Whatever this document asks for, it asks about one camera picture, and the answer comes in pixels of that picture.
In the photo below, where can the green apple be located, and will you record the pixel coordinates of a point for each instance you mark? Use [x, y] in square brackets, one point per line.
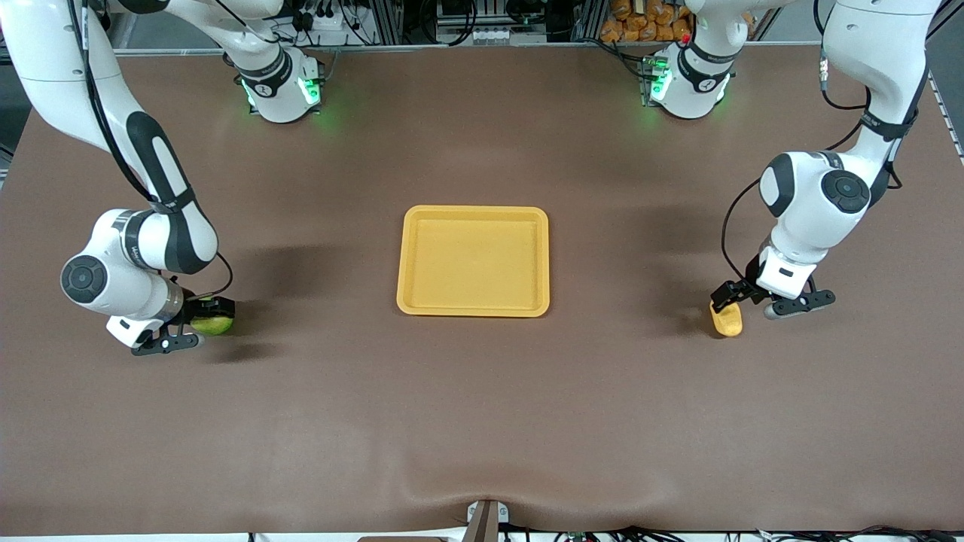
[215, 327]

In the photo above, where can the yellow potato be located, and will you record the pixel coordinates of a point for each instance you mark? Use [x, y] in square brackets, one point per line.
[729, 324]

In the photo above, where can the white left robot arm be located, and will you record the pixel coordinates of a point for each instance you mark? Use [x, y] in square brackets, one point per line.
[813, 218]

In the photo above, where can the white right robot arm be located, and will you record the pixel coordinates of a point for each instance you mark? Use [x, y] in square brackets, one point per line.
[113, 271]

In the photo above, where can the yellow plastic tray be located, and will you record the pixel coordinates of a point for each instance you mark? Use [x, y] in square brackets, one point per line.
[474, 263]

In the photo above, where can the brown table cover mat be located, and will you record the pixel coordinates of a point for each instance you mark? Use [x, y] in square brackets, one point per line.
[482, 414]

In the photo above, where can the orange snack packets pile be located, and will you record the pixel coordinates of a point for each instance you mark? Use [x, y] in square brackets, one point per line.
[640, 22]

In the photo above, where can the white power strip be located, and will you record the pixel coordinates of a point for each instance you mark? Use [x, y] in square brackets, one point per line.
[327, 22]

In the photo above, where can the white connector block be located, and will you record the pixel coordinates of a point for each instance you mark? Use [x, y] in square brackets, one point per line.
[491, 36]

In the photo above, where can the aluminium frame post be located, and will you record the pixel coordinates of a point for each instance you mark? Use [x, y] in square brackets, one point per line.
[388, 21]
[590, 21]

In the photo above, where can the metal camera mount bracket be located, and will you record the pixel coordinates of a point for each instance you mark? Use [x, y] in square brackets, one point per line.
[486, 523]

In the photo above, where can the aluminium table edge rail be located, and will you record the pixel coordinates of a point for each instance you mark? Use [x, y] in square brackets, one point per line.
[452, 47]

